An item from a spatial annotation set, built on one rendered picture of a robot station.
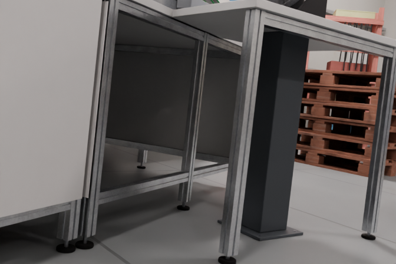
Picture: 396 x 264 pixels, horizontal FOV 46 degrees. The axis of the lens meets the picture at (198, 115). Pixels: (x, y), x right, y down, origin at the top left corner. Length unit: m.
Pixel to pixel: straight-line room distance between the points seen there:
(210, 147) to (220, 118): 0.20
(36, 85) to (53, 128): 0.14
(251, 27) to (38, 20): 0.64
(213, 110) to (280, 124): 1.07
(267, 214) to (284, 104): 0.45
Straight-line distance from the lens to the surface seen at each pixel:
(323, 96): 4.57
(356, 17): 7.14
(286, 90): 1.92
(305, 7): 1.95
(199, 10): 1.71
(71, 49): 1.41
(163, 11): 1.79
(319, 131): 4.59
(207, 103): 2.95
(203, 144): 2.96
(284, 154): 1.95
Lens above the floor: 0.53
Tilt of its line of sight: 2 degrees down
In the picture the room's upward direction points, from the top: 6 degrees clockwise
